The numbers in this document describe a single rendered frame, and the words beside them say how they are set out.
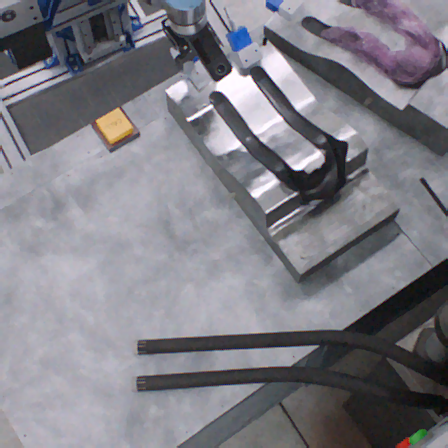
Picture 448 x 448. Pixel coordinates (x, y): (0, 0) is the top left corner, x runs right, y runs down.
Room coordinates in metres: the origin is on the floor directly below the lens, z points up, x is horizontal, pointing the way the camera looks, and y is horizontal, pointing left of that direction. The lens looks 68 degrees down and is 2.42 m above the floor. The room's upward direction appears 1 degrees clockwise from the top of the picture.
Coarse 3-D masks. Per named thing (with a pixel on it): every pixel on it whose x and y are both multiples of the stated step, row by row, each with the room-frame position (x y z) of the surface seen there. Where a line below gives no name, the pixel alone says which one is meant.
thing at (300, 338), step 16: (192, 336) 0.39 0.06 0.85; (208, 336) 0.38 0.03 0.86; (224, 336) 0.38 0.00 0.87; (240, 336) 0.38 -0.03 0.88; (256, 336) 0.38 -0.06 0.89; (272, 336) 0.38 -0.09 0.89; (288, 336) 0.38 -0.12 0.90; (304, 336) 0.37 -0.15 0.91; (144, 352) 0.36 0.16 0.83; (160, 352) 0.36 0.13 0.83
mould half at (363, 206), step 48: (192, 96) 0.91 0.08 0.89; (240, 96) 0.91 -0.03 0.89; (288, 96) 0.91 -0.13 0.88; (240, 144) 0.79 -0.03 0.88; (288, 144) 0.78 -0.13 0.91; (240, 192) 0.69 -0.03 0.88; (288, 192) 0.66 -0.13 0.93; (384, 192) 0.70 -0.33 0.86; (288, 240) 0.59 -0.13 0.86; (336, 240) 0.59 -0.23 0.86
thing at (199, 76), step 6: (198, 60) 0.96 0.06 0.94; (192, 66) 0.94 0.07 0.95; (198, 66) 0.94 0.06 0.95; (192, 72) 0.93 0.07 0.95; (198, 72) 0.93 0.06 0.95; (204, 72) 0.93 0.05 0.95; (192, 78) 0.93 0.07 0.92; (198, 78) 0.92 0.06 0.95; (204, 78) 0.92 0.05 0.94; (210, 78) 0.93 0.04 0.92; (198, 84) 0.92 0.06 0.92; (204, 84) 0.93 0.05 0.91
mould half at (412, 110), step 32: (320, 0) 1.18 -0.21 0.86; (416, 0) 1.15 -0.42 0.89; (288, 32) 1.10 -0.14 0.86; (384, 32) 1.07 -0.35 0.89; (320, 64) 1.02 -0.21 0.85; (352, 64) 0.99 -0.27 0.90; (352, 96) 0.96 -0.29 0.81; (384, 96) 0.92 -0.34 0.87; (416, 96) 0.90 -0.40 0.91; (416, 128) 0.86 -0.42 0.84
